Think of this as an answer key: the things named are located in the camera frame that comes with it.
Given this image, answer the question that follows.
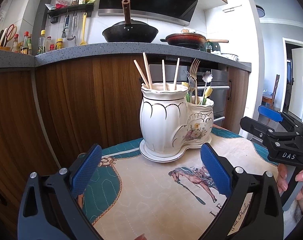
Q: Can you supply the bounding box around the wooden chopstick in holder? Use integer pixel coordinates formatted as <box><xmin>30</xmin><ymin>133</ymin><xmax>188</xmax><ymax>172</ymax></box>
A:
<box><xmin>134</xmin><ymin>60</ymin><xmax>149</xmax><ymax>88</ymax></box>

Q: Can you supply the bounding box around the right hand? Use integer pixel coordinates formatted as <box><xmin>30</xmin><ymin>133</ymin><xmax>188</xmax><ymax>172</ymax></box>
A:
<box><xmin>277</xmin><ymin>163</ymin><xmax>303</xmax><ymax>214</ymax></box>

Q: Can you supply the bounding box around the cream floral ceramic utensil holder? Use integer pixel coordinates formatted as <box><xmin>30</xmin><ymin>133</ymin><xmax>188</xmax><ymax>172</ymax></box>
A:
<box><xmin>140</xmin><ymin>83</ymin><xmax>214</xmax><ymax>163</ymax></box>

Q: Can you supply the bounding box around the silver fork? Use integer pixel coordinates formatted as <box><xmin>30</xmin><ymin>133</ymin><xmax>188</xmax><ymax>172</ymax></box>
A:
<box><xmin>185</xmin><ymin>71</ymin><xmax>195</xmax><ymax>103</ymax></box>

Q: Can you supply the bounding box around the yellow tulip-handle utensil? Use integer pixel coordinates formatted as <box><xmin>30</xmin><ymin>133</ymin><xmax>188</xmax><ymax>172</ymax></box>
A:
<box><xmin>182</xmin><ymin>81</ymin><xmax>192</xmax><ymax>103</ymax></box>
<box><xmin>201</xmin><ymin>86</ymin><xmax>213</xmax><ymax>105</ymax></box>

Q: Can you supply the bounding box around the clear oil bottle yellow cap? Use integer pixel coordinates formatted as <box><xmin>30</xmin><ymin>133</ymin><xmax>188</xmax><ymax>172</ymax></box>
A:
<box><xmin>37</xmin><ymin>29</ymin><xmax>46</xmax><ymax>55</ymax></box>

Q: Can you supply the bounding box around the horse print quilted table mat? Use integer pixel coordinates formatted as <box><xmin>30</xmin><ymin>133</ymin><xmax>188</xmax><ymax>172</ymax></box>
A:
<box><xmin>76</xmin><ymin>126</ymin><xmax>279</xmax><ymax>240</ymax></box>

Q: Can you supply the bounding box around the left hand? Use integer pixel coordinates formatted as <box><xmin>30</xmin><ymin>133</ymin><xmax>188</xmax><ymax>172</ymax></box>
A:
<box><xmin>134</xmin><ymin>233</ymin><xmax>147</xmax><ymax>240</ymax></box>

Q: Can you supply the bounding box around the gold fork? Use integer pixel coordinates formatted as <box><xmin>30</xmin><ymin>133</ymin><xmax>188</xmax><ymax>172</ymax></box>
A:
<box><xmin>189</xmin><ymin>59</ymin><xmax>200</xmax><ymax>104</ymax></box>

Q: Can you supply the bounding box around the stainless steel built-in oven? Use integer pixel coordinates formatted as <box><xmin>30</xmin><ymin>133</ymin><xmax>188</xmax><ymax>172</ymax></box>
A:
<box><xmin>148</xmin><ymin>63</ymin><xmax>231</xmax><ymax>128</ymax></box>

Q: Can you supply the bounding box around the wooden dining chair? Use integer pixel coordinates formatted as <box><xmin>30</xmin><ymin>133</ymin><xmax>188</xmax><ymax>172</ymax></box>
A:
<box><xmin>262</xmin><ymin>74</ymin><xmax>280</xmax><ymax>109</ymax></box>

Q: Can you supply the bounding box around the wooden knife block with scissors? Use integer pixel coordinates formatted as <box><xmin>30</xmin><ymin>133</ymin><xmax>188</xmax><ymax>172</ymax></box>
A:
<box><xmin>0</xmin><ymin>24</ymin><xmax>17</xmax><ymax>51</ymax></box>

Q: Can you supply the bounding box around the yellow hanging spatula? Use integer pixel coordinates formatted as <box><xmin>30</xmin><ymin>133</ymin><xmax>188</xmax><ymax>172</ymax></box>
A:
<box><xmin>80</xmin><ymin>12</ymin><xmax>87</xmax><ymax>46</ymax></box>

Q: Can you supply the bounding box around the black wok with wooden handle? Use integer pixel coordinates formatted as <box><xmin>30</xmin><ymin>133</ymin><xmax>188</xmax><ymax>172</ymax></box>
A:
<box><xmin>102</xmin><ymin>0</ymin><xmax>158</xmax><ymax>43</ymax></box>

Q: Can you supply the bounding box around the red cap sauce bottle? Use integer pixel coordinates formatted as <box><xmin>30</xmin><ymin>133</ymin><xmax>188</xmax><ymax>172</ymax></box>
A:
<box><xmin>11</xmin><ymin>34</ymin><xmax>19</xmax><ymax>53</ymax></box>

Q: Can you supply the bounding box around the red-brown frying pan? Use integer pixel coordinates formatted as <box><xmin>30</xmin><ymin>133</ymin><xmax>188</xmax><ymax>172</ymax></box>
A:
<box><xmin>160</xmin><ymin>32</ymin><xmax>229</xmax><ymax>50</ymax></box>

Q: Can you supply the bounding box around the black wall spice shelf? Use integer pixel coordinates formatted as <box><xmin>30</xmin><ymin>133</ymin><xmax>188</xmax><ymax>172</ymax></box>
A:
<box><xmin>47</xmin><ymin>3</ymin><xmax>95</xmax><ymax>24</ymax></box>

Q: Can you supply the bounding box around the silver flower-handle spoon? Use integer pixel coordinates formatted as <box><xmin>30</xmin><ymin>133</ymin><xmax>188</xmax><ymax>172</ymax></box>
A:
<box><xmin>202</xmin><ymin>71</ymin><xmax>213</xmax><ymax>98</ymax></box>

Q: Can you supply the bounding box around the wooden chopstick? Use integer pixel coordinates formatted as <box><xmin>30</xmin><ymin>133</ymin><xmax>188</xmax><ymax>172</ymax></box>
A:
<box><xmin>143</xmin><ymin>52</ymin><xmax>153</xmax><ymax>89</ymax></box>
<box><xmin>134</xmin><ymin>60</ymin><xmax>149</xmax><ymax>88</ymax></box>
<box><xmin>162</xmin><ymin>60</ymin><xmax>167</xmax><ymax>91</ymax></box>
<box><xmin>173</xmin><ymin>57</ymin><xmax>180</xmax><ymax>90</ymax></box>

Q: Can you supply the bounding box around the cream ceramic holder saucer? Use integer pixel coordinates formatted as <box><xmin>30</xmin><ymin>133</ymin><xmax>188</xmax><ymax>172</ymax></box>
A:
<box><xmin>138</xmin><ymin>134</ymin><xmax>213</xmax><ymax>164</ymax></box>

